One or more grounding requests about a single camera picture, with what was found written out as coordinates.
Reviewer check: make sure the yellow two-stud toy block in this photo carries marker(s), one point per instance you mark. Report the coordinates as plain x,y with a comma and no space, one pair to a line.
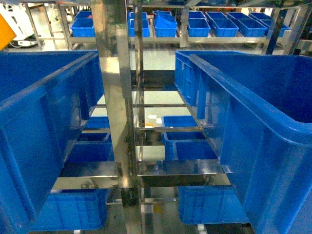
7,33

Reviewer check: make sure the blue bin centre below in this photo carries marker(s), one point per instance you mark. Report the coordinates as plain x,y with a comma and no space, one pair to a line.
184,145

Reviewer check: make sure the large blue bin right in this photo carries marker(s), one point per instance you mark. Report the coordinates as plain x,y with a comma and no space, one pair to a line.
256,111

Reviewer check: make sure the large blue bin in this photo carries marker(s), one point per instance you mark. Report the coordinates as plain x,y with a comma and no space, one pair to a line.
256,111
46,99

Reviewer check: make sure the blue bin bottom right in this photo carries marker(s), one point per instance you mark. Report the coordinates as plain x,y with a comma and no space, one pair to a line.
209,205

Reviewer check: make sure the central steel rack column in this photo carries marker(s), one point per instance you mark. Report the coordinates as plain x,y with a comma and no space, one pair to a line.
111,31

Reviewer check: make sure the large blue bin left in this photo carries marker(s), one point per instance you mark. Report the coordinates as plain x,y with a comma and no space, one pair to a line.
46,99

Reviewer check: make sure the blue bin bottom left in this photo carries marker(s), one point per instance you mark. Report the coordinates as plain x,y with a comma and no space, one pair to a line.
73,210

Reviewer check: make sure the far steel shelf rack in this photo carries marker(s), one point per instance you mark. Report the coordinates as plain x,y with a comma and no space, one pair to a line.
181,36

